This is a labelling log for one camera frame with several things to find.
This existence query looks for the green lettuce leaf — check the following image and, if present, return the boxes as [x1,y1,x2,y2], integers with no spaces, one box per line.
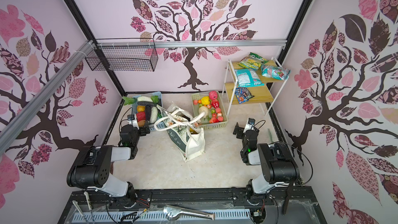
[122,96,137,105]

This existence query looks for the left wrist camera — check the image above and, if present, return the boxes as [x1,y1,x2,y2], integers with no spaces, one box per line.
[127,114,139,129]

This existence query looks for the cream canvas grocery bag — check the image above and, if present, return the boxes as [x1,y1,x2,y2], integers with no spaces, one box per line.
[154,104,205,162]

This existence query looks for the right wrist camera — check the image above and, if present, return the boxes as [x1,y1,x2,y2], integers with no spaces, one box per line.
[244,118,256,133]

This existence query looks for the white daikon radish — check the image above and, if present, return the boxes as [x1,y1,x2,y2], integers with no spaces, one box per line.
[149,106,158,124]

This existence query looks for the dark purple eggplant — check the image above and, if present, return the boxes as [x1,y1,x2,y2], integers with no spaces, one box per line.
[145,105,152,123]

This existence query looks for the white teal red snack bag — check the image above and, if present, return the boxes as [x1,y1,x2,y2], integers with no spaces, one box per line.
[261,64,291,80]

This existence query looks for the yellow bell pepper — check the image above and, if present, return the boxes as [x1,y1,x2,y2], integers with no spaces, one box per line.
[136,105,146,113]

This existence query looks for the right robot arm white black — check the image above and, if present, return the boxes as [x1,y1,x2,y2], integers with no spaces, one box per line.
[233,118,300,202]

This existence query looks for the beige cauliflower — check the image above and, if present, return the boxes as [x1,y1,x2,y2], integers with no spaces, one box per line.
[198,106,209,118]

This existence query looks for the black wire wall basket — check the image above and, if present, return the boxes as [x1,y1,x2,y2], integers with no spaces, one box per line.
[85,37,159,72]

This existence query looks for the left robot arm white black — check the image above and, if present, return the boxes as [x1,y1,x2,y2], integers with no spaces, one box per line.
[66,124,150,204]

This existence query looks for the brown potato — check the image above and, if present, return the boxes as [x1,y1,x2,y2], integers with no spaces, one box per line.
[138,120,146,128]

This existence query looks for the yellow crinkled quince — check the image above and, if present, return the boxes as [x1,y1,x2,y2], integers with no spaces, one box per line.
[201,96,211,106]

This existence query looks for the M&M candy bag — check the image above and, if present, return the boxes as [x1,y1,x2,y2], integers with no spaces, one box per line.
[235,87,255,104]

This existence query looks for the green plastic fruit basket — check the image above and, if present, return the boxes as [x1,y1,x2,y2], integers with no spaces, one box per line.
[191,91,228,130]

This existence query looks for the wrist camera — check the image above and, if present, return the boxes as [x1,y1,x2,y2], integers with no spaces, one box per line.
[244,118,256,133]
[127,114,139,129]

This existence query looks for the blue plastic vegetable basket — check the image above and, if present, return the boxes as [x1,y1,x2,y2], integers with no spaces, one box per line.
[130,91,165,132]

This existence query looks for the pink dragon fruit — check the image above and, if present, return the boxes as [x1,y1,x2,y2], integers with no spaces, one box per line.
[208,91,218,101]

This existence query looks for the metal tongs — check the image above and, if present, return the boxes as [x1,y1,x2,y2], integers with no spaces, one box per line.
[163,205,215,221]

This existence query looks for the white wire wooden shelf rack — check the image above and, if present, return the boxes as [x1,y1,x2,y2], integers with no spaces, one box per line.
[222,60,289,116]

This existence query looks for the yellow green snack bag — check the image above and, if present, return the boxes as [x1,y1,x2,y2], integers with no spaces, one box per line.
[238,52,269,71]

